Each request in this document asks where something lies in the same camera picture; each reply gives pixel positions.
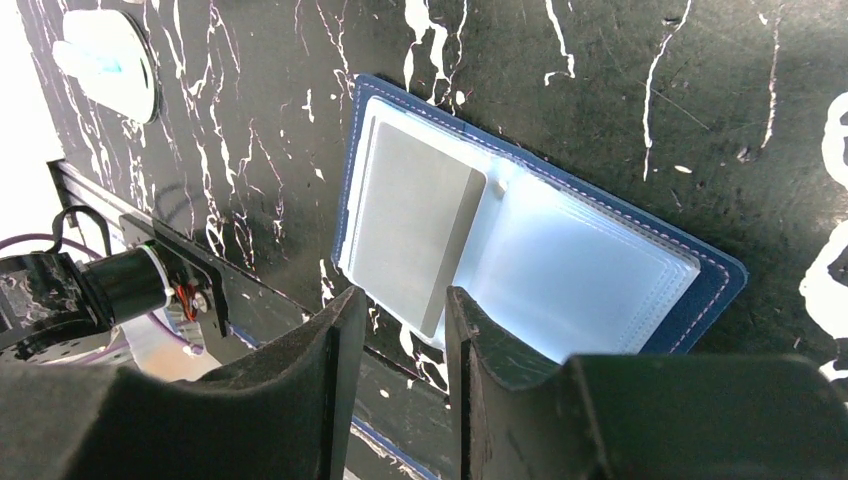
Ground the blue toothbrush blister pack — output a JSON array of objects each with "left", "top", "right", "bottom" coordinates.
[{"left": 51, "top": 9, "right": 159, "bottom": 124}]

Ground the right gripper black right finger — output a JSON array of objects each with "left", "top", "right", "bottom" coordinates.
[{"left": 446, "top": 286, "right": 847, "bottom": 479}]

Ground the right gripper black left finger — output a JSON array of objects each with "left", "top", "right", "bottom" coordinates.
[{"left": 1, "top": 287, "right": 367, "bottom": 479}]

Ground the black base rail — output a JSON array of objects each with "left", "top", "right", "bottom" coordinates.
[{"left": 48, "top": 160, "right": 453, "bottom": 479}]

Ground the grey card in holder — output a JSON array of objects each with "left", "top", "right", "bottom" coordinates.
[{"left": 348, "top": 123, "right": 486, "bottom": 344}]

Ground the navy blue card holder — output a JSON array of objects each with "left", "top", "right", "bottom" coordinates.
[{"left": 332, "top": 75, "right": 748, "bottom": 361}]

